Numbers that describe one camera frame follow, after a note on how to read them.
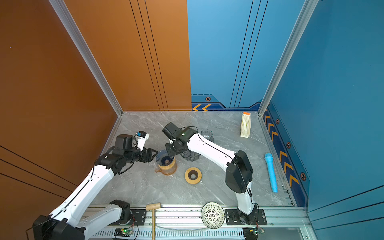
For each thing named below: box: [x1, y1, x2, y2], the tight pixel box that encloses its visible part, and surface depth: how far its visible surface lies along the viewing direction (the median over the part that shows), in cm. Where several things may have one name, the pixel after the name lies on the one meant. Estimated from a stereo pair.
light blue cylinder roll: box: [264, 153, 278, 193], surface depth 87 cm
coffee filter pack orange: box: [240, 111, 251, 138], surface depth 104 cm
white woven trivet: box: [201, 201, 225, 229], surface depth 74 cm
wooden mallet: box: [146, 202, 161, 240], surface depth 76 cm
